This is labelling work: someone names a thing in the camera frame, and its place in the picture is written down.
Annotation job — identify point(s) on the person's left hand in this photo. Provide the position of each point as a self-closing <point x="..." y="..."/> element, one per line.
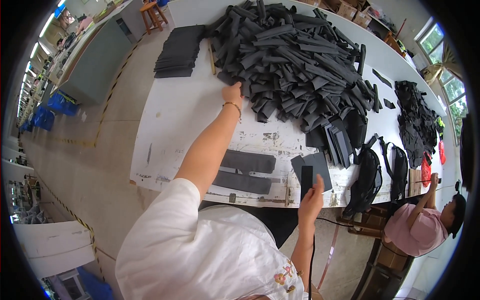
<point x="232" y="95"/>

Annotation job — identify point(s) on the person's right hand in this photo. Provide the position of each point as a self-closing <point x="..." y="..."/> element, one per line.
<point x="310" y="206"/>

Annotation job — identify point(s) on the person's left fingers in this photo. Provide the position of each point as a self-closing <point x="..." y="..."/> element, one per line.
<point x="233" y="86"/>

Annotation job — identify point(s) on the narrow black fabric piece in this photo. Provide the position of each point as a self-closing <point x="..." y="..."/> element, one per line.
<point x="306" y="178"/>

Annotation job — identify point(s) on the wooden stick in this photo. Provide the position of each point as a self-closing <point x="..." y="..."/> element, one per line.
<point x="212" y="60"/>

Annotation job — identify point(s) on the stack of flat black pieces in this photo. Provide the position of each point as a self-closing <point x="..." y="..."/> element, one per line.
<point x="180" y="52"/>

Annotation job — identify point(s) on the heap of black fabric strips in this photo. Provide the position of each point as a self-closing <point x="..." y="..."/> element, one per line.
<point x="296" y="60"/>

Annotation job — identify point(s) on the long dark grey fabric piece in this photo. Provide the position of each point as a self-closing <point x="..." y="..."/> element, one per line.
<point x="243" y="183"/>
<point x="247" y="162"/>

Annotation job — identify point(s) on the wooden stool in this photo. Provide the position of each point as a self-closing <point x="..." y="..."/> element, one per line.
<point x="153" y="15"/>

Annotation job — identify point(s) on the black square fabric sheets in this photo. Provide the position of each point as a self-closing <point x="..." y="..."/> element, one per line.
<point x="320" y="165"/>

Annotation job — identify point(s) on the leaning stack of black panels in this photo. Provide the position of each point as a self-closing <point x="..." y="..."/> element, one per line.
<point x="343" y="140"/>

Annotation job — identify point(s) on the grey work table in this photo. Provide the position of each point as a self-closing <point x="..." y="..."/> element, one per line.
<point x="97" y="63"/>

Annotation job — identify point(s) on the person's legs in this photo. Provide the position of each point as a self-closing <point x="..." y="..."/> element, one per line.
<point x="262" y="221"/>

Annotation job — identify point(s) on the cardboard boxes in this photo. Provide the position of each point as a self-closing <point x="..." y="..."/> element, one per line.
<point x="348" y="9"/>

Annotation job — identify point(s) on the single black fabric strip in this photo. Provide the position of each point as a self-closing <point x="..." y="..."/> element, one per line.
<point x="389" y="104"/>
<point x="381" y="78"/>
<point x="376" y="99"/>

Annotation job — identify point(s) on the black backpack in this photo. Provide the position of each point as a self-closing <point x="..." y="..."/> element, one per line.
<point x="365" y="183"/>
<point x="398" y="172"/>

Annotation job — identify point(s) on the person's body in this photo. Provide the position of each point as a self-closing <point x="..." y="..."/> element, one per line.
<point x="195" y="247"/>

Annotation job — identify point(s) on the blue bag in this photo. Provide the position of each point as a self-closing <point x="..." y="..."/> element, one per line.
<point x="63" y="103"/>
<point x="44" y="118"/>

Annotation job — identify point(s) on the heap of black cut scraps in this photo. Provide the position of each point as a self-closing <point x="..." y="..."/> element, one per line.
<point x="414" y="120"/>

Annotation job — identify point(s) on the wooden bench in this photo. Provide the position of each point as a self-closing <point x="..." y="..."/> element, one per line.
<point x="369" y="225"/>

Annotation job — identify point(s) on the row of sewing stations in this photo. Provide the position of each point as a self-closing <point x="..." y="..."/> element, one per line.
<point x="32" y="86"/>

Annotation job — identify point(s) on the wooden board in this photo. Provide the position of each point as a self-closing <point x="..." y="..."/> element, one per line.
<point x="414" y="183"/>

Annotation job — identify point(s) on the red plastic bag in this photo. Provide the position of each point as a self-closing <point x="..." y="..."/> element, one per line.
<point x="426" y="170"/>
<point x="442" y="152"/>

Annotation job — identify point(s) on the window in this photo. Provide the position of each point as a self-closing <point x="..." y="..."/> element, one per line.
<point x="448" y="75"/>

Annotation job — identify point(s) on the brown cardboard box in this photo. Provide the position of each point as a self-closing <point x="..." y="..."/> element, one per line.
<point x="392" y="257"/>

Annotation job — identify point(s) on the white table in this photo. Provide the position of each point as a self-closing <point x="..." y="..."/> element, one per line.
<point x="52" y="247"/>

